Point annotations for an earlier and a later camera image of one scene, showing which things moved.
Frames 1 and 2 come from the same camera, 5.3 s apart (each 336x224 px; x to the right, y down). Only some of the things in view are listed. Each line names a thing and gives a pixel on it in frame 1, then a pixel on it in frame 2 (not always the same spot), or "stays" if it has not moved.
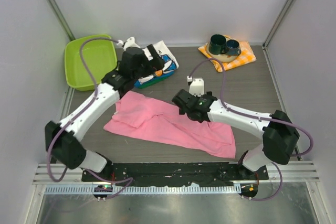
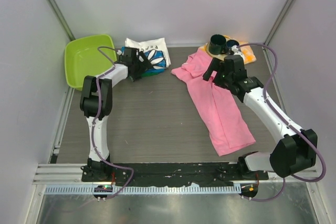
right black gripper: [181, 112] to [214, 66]
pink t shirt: [138, 116] to [228, 126]
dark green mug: [218, 44] stays
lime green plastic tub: [100, 56] stays
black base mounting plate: [117, 173] stays
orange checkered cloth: [247, 56] stays
